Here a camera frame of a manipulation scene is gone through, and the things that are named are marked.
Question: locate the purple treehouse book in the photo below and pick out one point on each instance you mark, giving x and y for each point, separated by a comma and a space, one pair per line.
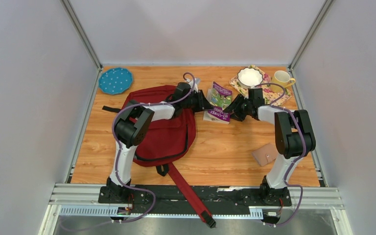
220, 98

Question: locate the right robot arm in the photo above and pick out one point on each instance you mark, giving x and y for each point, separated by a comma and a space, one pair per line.
294, 138

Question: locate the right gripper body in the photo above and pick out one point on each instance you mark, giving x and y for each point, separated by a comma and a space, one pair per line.
245, 106

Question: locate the yellow mug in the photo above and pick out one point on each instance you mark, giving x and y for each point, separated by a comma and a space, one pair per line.
283, 80

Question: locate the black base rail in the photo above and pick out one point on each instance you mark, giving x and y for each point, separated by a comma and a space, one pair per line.
205, 202

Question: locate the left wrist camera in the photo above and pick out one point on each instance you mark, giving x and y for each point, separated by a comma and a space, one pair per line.
193, 83

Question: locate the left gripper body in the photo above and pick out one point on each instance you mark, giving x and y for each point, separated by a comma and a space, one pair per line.
195, 101

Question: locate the floral rectangular tray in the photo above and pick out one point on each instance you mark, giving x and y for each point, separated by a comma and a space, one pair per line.
268, 94

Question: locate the blue polka dot plate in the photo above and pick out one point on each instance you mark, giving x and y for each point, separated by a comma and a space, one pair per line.
115, 81

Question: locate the white scalloped bowl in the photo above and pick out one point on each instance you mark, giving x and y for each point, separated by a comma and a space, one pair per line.
249, 77

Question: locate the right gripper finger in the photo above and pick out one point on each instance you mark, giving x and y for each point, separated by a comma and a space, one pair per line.
237, 102
234, 112

